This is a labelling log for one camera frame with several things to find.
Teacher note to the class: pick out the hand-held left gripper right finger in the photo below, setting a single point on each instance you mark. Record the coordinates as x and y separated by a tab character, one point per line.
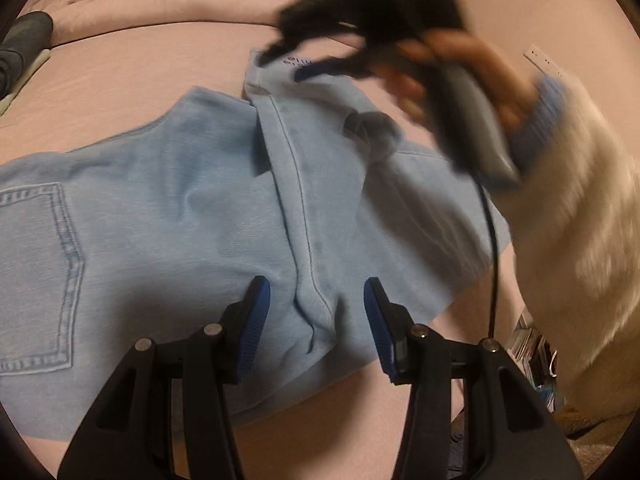
375	320

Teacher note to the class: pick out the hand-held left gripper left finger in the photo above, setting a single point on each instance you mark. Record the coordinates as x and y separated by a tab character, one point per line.
257	310

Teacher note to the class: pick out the white power strip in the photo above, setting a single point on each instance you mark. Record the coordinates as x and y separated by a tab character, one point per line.
542	60

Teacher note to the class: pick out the person's right hand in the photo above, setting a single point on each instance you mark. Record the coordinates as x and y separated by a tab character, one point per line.
485	57

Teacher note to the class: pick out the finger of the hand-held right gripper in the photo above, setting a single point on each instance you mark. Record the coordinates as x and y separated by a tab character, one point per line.
310	15
325	66

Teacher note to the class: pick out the dark grey cushion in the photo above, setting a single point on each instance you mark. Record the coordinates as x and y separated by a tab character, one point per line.
25	35

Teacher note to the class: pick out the light blue denim pants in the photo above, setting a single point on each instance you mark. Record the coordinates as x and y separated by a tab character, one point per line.
175	210

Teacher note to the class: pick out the pink quilt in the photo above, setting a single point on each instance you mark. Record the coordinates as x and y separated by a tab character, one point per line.
100	0

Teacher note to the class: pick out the blue knitted blanket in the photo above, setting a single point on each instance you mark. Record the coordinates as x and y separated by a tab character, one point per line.
150	60

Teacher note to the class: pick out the pile of books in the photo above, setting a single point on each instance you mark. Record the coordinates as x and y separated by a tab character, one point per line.
530	350

